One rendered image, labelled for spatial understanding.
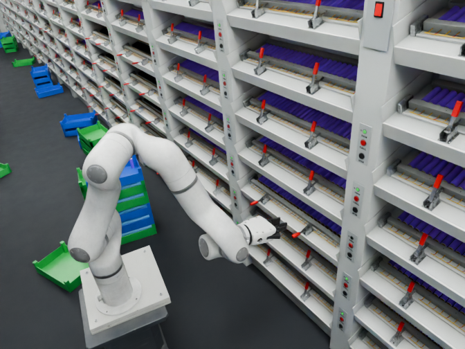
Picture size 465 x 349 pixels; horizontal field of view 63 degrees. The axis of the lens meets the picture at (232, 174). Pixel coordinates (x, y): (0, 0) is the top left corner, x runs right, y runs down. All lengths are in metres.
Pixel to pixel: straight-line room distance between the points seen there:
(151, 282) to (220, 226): 0.64
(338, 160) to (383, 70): 0.35
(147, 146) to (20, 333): 1.40
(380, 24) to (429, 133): 0.28
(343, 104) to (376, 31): 0.24
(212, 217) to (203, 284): 0.97
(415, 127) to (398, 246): 0.39
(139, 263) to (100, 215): 0.55
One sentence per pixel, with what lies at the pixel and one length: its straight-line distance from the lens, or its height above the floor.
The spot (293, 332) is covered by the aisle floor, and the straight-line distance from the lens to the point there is 1.89.
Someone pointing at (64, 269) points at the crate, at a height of 0.00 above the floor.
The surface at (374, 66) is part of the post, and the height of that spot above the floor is 1.24.
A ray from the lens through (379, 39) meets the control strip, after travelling 1.02.
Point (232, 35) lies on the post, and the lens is 1.53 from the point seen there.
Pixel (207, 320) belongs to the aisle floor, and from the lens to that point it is 1.94.
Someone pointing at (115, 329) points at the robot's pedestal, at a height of 0.28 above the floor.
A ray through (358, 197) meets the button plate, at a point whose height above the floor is 0.84.
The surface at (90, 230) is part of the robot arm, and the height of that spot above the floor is 0.76.
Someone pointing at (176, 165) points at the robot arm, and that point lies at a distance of 1.07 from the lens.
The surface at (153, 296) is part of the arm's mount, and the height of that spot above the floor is 0.32.
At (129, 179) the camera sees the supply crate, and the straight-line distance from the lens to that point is 2.19.
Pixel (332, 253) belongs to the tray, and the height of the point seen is 0.52.
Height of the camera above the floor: 1.55
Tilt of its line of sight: 33 degrees down
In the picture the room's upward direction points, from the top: 5 degrees counter-clockwise
